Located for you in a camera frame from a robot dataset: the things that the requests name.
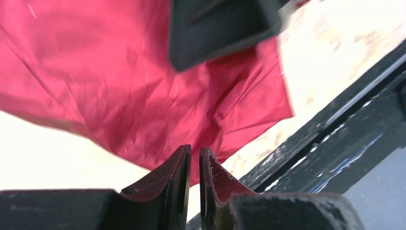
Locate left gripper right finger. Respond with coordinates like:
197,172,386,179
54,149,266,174
199,148,365,230

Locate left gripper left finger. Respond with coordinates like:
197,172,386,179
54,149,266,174
0,145,191,230

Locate dark red wrapping paper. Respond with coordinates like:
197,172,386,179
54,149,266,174
0,0,292,185

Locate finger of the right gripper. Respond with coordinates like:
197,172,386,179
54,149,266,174
169,0,288,72

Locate aluminium rail frame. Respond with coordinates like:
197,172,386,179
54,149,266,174
187,41,406,230

